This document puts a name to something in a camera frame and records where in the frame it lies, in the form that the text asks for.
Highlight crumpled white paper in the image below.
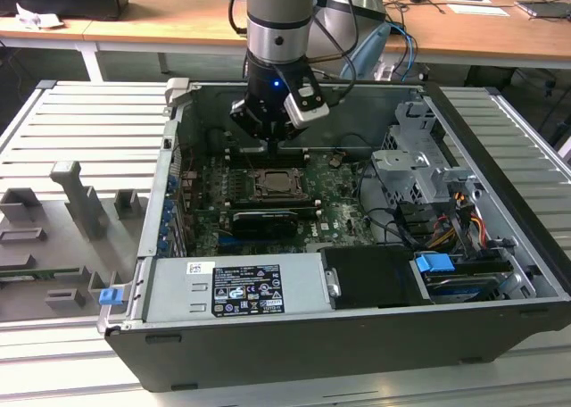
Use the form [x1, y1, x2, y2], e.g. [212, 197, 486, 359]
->
[15, 3, 64, 30]

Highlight black graphics card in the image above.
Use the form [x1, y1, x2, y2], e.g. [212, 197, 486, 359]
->
[230, 208, 299, 240]

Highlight black plastic air shroud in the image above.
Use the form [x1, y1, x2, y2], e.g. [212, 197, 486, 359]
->
[320, 244, 430, 311]

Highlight CPU socket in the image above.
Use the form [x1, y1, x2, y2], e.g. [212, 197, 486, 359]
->
[252, 168, 312, 202]

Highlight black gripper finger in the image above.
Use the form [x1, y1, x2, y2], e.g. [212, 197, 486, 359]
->
[272, 128, 309, 156]
[230, 99, 273, 156]

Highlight grey case latch handle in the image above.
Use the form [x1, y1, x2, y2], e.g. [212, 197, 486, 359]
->
[164, 77, 192, 110]

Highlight blue cable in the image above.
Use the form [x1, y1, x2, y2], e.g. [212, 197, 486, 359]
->
[391, 21, 418, 76]

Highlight green RAM stick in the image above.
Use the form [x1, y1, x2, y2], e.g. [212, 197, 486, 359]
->
[0, 268, 84, 280]

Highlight green motherboard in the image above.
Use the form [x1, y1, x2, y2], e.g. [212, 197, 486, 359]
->
[178, 151, 380, 256]

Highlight yellow red wire bundle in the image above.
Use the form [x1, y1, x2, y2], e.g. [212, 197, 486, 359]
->
[427, 192, 488, 248]

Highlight grey power supply unit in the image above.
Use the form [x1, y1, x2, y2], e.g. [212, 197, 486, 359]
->
[145, 252, 335, 324]

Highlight silver metal disk bay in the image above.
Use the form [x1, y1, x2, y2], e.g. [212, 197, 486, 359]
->
[369, 101, 483, 212]

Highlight wooden desk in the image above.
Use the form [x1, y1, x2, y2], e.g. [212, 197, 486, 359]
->
[0, 0, 571, 69]

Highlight metal socket cover frame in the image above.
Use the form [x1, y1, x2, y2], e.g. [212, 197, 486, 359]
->
[252, 169, 311, 200]

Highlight grey laptop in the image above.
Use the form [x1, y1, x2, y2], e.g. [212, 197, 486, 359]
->
[515, 0, 571, 21]

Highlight blue case latch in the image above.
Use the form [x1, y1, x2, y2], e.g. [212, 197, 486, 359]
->
[98, 287, 124, 308]

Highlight black RAM slot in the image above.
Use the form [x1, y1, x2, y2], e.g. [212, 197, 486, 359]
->
[226, 144, 311, 168]
[229, 195, 323, 212]

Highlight grey parts rack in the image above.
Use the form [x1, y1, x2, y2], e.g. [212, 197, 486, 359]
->
[0, 160, 151, 323]

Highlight white paper sheet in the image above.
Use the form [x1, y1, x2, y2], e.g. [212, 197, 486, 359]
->
[447, 4, 511, 18]

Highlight hard disk in blue carrier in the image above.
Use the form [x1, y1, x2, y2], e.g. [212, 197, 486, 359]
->
[413, 253, 510, 303]

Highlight black open PC case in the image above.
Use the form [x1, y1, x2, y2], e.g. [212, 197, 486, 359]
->
[96, 77, 571, 393]

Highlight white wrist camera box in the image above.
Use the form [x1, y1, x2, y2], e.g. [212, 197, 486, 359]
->
[283, 85, 331, 129]

